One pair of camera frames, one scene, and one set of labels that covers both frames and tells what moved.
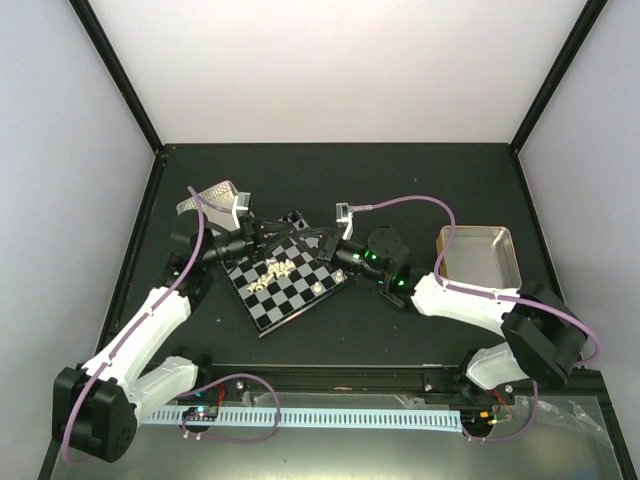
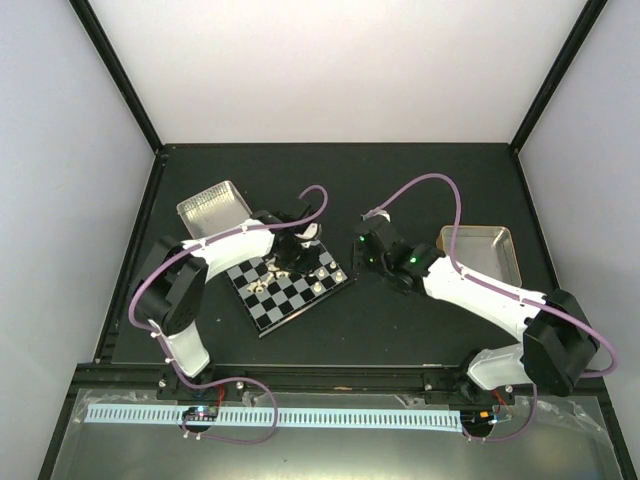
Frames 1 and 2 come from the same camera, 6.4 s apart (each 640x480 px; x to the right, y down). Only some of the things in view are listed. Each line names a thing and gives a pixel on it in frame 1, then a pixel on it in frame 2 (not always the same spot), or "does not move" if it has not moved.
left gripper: (255, 235) to (307, 268)
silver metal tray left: (217, 204) does not move
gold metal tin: (480, 256) does not move
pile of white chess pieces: (275, 268) does not move
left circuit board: (201, 413) does not move
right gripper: (331, 245) to (358, 260)
